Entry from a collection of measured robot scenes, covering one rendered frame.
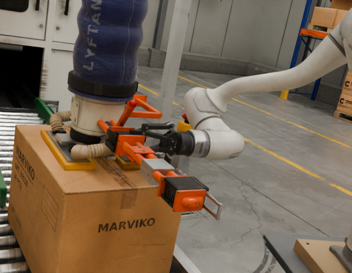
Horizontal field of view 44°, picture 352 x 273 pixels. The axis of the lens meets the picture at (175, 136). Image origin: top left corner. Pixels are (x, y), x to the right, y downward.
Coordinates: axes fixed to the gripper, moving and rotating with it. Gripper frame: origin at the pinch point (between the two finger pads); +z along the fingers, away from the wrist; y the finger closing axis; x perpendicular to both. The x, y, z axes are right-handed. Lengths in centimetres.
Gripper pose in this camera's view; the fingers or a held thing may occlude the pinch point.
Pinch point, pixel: (127, 141)
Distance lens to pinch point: 126.7
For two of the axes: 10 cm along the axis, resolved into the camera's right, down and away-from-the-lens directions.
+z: -8.6, -0.3, -5.0
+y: -1.9, 9.4, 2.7
